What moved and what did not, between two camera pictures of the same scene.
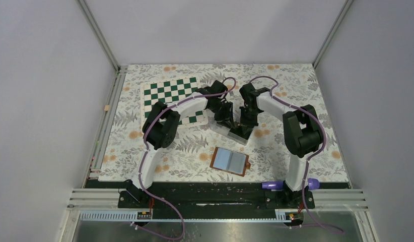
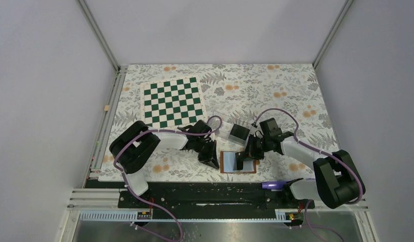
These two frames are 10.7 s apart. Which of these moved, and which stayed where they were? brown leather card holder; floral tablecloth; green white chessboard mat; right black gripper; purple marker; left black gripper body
Moved: brown leather card holder; left black gripper body; right black gripper
Stayed: green white chessboard mat; floral tablecloth; purple marker
